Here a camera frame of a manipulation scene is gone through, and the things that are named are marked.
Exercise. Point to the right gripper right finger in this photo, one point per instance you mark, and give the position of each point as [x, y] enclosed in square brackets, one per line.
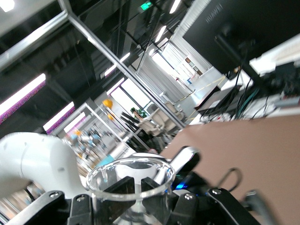
[187, 211]

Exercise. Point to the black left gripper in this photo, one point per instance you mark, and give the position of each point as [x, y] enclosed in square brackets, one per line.
[192, 182]

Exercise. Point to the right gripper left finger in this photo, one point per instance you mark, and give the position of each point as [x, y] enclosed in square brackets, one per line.
[117, 189]

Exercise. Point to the small clear glass cup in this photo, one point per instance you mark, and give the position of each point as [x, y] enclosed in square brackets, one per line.
[110, 193]

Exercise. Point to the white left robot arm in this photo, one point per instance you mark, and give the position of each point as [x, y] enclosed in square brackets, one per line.
[42, 159]

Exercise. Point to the beige office chair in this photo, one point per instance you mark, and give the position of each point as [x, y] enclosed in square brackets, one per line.
[151, 124]
[174, 112]

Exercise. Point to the brown table mat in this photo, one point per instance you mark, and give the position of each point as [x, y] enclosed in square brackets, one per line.
[257, 152]

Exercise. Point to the large black Huawei monitor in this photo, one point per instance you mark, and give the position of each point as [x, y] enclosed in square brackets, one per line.
[246, 23]

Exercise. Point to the green exit sign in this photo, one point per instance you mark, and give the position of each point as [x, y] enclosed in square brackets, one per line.
[146, 5]

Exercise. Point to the aluminium frame beam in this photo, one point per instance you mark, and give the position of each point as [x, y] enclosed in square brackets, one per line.
[122, 67]

